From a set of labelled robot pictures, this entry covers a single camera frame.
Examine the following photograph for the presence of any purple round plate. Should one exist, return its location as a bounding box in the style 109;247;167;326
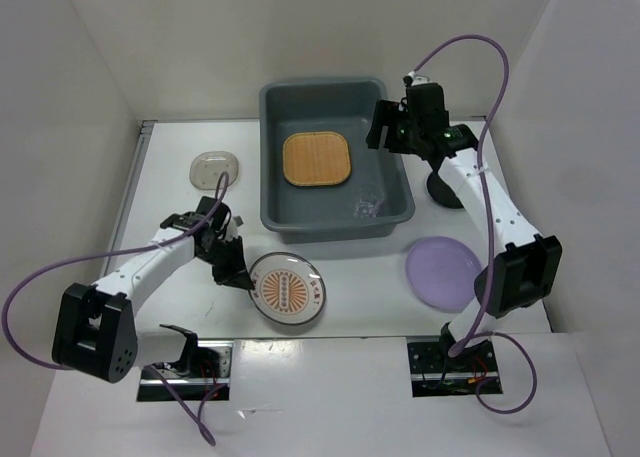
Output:
405;236;482;313

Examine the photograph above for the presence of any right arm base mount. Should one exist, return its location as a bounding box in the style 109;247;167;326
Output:
406;337;503;398

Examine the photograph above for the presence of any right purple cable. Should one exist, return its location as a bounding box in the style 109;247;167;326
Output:
407;34;539;414

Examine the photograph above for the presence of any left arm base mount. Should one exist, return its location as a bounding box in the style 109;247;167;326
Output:
136;340;234;403

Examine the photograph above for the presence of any black round plate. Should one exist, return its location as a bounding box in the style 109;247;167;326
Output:
426;172;463;210

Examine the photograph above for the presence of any woven bamboo square tray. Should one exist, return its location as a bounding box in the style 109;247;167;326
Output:
282;131;352;187

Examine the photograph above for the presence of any grey plastic bin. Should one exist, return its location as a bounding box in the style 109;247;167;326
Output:
259;77;415;241

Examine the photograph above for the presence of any clear square small dish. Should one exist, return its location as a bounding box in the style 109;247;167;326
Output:
189;151;240;191

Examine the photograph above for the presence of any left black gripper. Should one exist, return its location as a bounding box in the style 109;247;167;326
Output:
198;235;254;291

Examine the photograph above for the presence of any round patterned plate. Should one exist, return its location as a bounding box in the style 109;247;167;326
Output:
249;252;327;335

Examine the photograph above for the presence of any clear plastic cup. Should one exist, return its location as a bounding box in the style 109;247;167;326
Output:
350;184;385;219

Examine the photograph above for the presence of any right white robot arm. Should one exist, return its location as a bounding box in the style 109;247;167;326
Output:
366;73;562;370

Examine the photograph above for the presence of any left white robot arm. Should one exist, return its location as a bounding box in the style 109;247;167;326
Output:
52;197;254;383

